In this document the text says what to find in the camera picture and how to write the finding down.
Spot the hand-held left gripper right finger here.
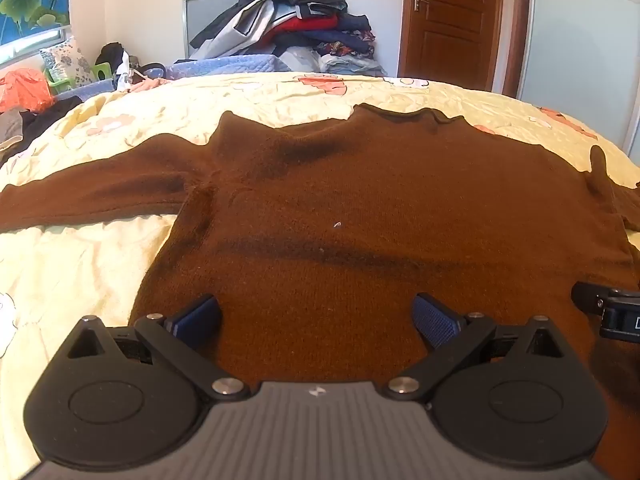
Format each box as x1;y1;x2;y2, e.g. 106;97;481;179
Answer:
385;292;576;402

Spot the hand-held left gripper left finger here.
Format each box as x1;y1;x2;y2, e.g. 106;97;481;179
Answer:
65;294;251;402

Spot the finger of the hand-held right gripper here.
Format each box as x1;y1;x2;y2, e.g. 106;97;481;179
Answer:
571;281;610;317

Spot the brown knit sweater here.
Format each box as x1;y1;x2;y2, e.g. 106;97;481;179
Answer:
0;102;640;411

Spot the pile of assorted clothes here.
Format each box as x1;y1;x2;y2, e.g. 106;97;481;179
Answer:
189;0;388;77

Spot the yellow printed bed quilt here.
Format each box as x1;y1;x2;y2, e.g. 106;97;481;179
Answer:
0;71;640;466

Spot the white crumpled cloth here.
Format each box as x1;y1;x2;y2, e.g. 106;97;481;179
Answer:
117;52;151;93

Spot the blue quilted blanket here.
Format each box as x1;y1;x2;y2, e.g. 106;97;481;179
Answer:
52;54;296;103

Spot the white flower-print wardrobe door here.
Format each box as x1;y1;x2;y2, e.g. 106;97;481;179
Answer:
517;0;640;153

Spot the black garment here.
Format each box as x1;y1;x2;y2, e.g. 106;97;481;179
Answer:
95;42;132;80

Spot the orange cloth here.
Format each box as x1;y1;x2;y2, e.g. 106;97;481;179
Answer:
0;69;55;113

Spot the floral pillow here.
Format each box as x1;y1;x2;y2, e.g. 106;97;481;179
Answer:
39;37;96;88

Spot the brown wooden door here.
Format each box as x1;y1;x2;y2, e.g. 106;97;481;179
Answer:
398;0;516;93

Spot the grey framed panel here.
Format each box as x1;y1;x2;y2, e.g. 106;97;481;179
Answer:
182;0;251;58

